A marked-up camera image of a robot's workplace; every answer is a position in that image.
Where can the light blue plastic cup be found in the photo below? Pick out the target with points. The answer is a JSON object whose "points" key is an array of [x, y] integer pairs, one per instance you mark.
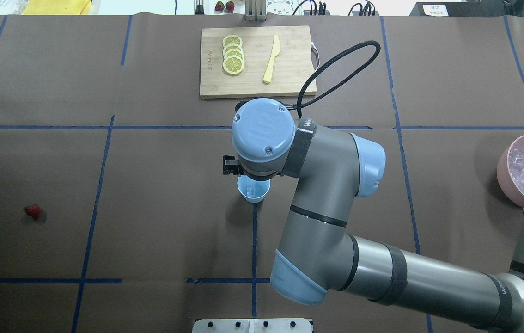
{"points": [[262, 188]]}

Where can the bamboo cutting board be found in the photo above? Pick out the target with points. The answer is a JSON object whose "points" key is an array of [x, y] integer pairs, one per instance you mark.
{"points": [[292, 66]]}

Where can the tray strawberry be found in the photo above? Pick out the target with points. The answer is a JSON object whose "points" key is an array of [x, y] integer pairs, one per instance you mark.
{"points": [[219, 6], [229, 7]]}

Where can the tray strawberry right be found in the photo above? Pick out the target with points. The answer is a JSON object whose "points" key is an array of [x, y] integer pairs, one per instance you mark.
{"points": [[229, 7]]}

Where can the yellow cloth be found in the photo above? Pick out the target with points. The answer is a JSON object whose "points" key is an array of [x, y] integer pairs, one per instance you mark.
{"points": [[58, 7]]}

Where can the red strawberry on table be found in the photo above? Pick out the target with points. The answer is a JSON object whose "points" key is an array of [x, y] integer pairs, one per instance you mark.
{"points": [[34, 211]]}

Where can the tray strawberry left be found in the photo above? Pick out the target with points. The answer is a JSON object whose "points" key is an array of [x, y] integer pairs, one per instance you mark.
{"points": [[219, 6]]}

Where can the yellow plastic knife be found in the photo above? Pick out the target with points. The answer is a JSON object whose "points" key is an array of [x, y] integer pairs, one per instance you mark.
{"points": [[275, 51]]}

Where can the aluminium frame post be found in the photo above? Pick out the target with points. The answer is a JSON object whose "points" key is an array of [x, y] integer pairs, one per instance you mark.
{"points": [[255, 10]]}

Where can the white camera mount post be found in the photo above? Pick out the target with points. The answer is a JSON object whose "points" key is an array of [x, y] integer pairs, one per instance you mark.
{"points": [[254, 325]]}

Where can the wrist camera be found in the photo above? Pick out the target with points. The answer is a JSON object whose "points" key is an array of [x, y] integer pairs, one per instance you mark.
{"points": [[230, 165]]}

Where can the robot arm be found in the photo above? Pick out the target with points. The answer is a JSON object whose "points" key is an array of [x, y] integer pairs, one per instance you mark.
{"points": [[316, 254]]}

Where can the lemon slice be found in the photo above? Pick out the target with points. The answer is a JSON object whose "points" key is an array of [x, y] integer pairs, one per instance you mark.
{"points": [[233, 67], [229, 47], [232, 39], [234, 57]]}

